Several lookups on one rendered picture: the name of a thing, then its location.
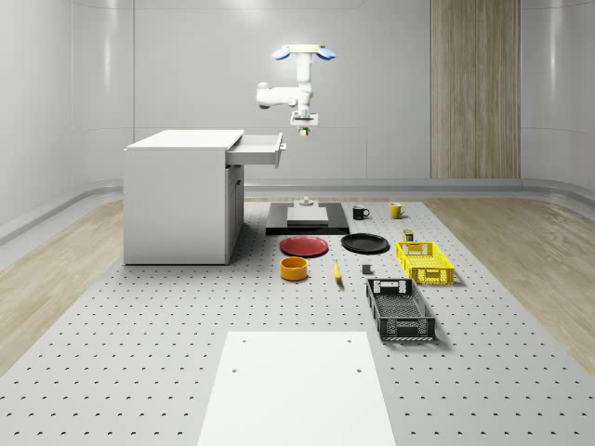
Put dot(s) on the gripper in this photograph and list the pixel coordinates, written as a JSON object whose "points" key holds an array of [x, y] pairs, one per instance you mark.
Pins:
{"points": [[304, 119]]}

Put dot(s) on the puzzle cube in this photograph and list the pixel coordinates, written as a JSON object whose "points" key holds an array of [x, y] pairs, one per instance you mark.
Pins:
{"points": [[305, 133]]}

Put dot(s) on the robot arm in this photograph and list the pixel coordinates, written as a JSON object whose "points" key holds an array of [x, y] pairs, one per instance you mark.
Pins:
{"points": [[279, 95]]}

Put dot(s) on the white drawer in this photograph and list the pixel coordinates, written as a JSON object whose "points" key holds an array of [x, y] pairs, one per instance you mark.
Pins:
{"points": [[253, 148]]}

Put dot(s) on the drone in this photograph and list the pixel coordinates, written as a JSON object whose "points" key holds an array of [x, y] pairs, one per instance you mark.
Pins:
{"points": [[304, 48]]}

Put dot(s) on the black mug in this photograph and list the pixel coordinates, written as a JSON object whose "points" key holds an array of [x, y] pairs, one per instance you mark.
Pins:
{"points": [[359, 213]]}

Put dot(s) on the red plate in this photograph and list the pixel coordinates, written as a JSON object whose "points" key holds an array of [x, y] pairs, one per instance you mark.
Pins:
{"points": [[304, 246]]}

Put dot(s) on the yellow mug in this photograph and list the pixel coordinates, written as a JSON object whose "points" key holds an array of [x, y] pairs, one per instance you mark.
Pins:
{"points": [[396, 211]]}

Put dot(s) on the black plate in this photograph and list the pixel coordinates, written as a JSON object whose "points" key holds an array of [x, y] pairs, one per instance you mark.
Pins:
{"points": [[365, 243]]}

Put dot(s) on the yellow bowl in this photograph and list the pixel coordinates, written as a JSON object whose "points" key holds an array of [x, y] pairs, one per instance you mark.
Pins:
{"points": [[294, 271]]}

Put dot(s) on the white cabinet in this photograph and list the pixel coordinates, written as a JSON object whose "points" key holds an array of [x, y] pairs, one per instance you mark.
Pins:
{"points": [[176, 204]]}

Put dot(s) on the banana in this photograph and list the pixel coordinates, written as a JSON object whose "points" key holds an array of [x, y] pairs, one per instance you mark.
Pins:
{"points": [[337, 271]]}

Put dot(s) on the flat-sided can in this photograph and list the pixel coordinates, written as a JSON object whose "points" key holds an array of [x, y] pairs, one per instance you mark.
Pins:
{"points": [[408, 235]]}

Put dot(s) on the grey cube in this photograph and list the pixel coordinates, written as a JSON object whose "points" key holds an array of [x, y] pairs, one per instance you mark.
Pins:
{"points": [[367, 269]]}

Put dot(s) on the yellow basket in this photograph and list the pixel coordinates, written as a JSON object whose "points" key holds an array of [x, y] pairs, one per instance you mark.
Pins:
{"points": [[425, 262]]}

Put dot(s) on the dark grey basket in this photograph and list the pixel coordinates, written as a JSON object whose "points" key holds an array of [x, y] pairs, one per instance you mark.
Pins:
{"points": [[400, 306]]}

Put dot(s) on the white board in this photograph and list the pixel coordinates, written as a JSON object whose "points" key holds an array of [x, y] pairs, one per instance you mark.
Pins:
{"points": [[297, 390]]}

